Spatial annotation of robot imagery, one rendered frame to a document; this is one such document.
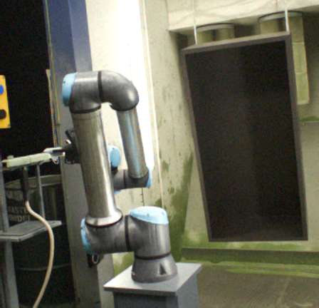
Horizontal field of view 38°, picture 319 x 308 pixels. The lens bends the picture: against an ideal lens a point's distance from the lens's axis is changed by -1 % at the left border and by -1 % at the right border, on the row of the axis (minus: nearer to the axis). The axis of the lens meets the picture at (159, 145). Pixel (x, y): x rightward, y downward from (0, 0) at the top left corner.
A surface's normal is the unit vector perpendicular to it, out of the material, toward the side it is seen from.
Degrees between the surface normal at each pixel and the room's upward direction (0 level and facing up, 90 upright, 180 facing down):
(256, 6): 90
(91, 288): 90
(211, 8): 90
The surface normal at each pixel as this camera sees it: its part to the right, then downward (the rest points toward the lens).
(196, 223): -0.39, -0.46
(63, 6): -0.41, 0.10
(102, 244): 0.01, 0.38
